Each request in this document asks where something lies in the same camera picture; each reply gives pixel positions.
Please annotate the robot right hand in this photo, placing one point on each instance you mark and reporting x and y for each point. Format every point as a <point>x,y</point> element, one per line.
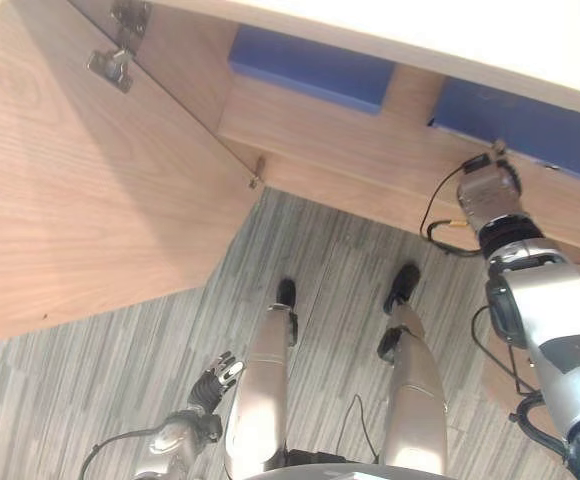
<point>487,197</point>

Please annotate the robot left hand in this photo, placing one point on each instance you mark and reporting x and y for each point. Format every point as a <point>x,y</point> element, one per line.
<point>215,385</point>

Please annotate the blue file folder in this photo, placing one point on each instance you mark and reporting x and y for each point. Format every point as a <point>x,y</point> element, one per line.
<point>315,70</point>
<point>535,127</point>

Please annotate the robot right arm silver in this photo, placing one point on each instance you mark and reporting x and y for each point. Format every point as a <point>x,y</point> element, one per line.
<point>565,320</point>

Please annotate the robot left arm silver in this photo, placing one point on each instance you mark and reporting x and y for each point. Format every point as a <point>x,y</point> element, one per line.
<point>170,442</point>

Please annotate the wooden office cabinet body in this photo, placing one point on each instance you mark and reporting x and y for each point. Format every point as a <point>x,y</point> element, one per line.
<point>350,150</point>

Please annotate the white cabinet top board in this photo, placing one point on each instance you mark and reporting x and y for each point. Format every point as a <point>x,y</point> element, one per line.
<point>445,35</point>

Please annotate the wooden cabinet door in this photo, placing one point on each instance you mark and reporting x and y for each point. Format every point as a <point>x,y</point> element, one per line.
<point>85,200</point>

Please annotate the robot left leg silver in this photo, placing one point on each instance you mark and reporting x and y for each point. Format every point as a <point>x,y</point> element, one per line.
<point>262,385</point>

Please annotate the robot leg silver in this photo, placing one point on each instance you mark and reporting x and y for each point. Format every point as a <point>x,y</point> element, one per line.
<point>262,385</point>
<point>417,390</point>

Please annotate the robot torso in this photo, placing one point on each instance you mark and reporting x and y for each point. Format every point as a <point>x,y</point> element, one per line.
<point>350,470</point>

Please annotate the robot right leg silver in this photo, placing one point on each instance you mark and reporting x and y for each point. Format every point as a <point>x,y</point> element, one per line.
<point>417,390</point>

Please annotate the small metal door hinge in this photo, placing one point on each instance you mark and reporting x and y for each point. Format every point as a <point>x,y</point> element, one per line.
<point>256,172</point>

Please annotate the large metal door hinge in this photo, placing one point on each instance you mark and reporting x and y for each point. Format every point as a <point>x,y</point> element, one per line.
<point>117,62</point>

